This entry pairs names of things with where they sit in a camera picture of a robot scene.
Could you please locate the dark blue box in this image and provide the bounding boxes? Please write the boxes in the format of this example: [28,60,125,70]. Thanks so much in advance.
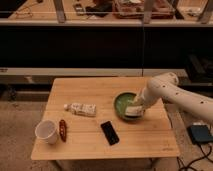
[187,125,213,144]

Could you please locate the long workbench shelf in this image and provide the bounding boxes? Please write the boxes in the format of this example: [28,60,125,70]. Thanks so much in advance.
[0,0,213,27]

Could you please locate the wooden table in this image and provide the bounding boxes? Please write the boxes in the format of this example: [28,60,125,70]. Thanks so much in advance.
[31,77,179,160]

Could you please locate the green ceramic bowl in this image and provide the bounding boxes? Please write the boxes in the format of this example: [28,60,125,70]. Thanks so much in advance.
[114,92,142,121]

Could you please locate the white paper cup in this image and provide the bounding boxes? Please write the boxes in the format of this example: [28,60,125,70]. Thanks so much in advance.
[35,120,58,145]

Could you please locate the black smartphone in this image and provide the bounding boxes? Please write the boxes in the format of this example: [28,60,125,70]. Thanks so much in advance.
[101,121,119,145]

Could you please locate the black cable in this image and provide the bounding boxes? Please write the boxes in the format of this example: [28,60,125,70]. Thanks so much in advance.
[175,142,213,171]

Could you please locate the white plastic bottle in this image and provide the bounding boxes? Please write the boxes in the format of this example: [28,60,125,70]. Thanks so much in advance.
[64,103,96,117]

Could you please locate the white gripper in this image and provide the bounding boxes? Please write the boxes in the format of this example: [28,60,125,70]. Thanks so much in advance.
[125,95,145,117]

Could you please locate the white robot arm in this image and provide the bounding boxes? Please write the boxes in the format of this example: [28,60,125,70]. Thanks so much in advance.
[124,72,213,125]

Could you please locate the tray with items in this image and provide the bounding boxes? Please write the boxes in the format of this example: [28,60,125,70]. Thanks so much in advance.
[113,0,175,19]

